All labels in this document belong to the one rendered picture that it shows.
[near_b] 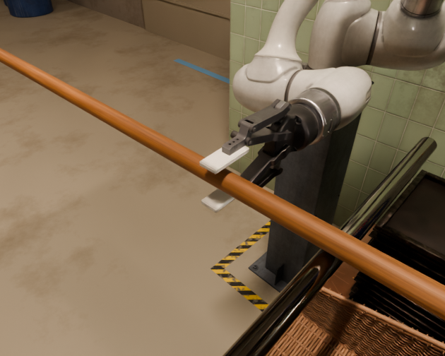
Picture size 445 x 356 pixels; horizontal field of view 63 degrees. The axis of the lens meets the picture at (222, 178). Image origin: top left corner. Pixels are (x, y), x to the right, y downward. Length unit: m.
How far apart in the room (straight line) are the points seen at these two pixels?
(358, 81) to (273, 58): 0.17
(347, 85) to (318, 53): 0.52
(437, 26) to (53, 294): 1.83
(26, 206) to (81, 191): 0.32
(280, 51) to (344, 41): 0.43
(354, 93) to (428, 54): 0.52
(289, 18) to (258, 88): 0.15
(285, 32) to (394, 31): 0.43
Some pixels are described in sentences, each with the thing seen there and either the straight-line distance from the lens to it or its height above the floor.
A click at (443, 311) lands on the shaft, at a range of 0.42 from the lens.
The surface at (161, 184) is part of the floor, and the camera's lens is 2.41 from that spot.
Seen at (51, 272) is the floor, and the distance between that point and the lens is 2.08.
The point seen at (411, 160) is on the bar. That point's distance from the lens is 0.65.
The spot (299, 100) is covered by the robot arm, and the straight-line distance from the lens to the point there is 0.65.
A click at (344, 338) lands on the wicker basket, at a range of 1.05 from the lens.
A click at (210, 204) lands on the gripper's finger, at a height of 1.16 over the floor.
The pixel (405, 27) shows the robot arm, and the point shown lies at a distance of 1.14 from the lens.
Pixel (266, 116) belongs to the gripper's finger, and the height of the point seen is 1.26.
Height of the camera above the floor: 1.51
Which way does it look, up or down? 39 degrees down
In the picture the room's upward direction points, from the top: straight up
